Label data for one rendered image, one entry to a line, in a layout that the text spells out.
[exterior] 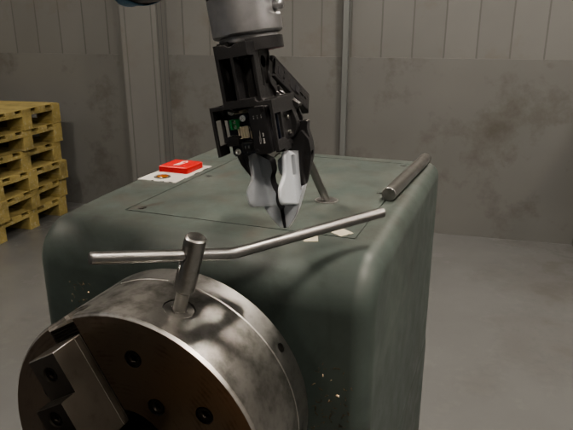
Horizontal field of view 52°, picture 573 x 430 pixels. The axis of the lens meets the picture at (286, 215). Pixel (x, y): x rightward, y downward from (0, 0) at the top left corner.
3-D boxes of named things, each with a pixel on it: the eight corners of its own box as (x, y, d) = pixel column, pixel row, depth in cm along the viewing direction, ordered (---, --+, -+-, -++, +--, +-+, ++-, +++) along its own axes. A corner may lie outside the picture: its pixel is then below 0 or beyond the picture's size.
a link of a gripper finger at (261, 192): (245, 241, 65) (229, 159, 63) (265, 225, 70) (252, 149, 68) (270, 240, 64) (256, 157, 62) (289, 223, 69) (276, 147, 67)
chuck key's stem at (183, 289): (167, 339, 60) (189, 242, 56) (160, 326, 62) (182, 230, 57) (188, 336, 61) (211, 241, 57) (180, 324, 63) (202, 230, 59)
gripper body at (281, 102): (217, 164, 62) (194, 47, 59) (250, 149, 69) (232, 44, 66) (283, 157, 59) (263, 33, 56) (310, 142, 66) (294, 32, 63)
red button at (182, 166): (176, 169, 113) (175, 158, 112) (203, 171, 111) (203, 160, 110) (159, 176, 108) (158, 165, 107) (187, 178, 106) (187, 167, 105)
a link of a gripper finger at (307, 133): (275, 188, 67) (263, 112, 64) (281, 184, 68) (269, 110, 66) (315, 185, 65) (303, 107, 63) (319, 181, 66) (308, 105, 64)
